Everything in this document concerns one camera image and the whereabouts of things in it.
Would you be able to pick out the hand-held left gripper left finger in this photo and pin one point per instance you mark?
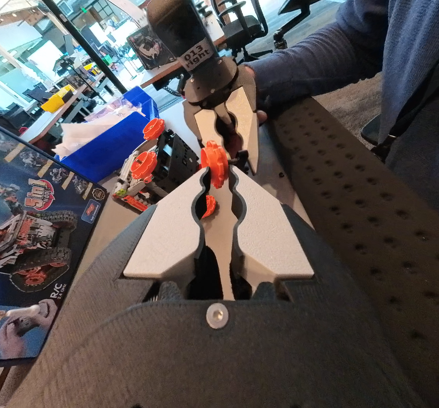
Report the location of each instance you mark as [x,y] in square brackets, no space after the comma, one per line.
[164,239]

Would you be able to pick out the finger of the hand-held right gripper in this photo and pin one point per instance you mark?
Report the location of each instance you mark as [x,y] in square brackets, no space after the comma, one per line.
[205,125]
[248,123]

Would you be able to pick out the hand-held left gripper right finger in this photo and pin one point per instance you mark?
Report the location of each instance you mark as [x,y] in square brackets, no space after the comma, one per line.
[271,239]

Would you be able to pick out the black axle connector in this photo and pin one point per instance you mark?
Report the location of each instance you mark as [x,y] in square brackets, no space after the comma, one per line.
[240,158]

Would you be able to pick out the orange toy wheel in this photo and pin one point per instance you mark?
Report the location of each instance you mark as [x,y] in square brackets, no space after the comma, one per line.
[212,164]

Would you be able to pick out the black grey building block vehicle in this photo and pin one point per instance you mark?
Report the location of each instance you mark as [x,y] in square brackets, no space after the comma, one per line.
[171,161]

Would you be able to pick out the dark product box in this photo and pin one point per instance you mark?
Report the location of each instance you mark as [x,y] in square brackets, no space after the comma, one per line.
[151,47]

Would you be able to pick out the wooden desk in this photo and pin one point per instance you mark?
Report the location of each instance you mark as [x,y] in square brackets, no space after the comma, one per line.
[192,66]

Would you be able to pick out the black perforated mat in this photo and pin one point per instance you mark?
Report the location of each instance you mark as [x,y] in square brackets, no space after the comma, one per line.
[360,209]

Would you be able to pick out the blue plastic bin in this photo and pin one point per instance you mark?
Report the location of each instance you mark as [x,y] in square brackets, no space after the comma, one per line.
[103,154]

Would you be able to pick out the black metal pole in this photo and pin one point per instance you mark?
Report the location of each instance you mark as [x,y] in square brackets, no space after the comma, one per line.
[71,30]

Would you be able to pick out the white plastic bag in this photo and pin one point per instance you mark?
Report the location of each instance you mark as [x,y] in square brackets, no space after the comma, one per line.
[75,136]

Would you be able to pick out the dark blue toy kit box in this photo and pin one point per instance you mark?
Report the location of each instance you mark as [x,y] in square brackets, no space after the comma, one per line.
[34,226]

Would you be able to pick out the yellow storage bin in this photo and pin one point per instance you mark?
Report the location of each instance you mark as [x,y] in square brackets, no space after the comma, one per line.
[56,100]

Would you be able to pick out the person's clothed body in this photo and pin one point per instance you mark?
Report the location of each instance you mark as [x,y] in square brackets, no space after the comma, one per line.
[415,54]

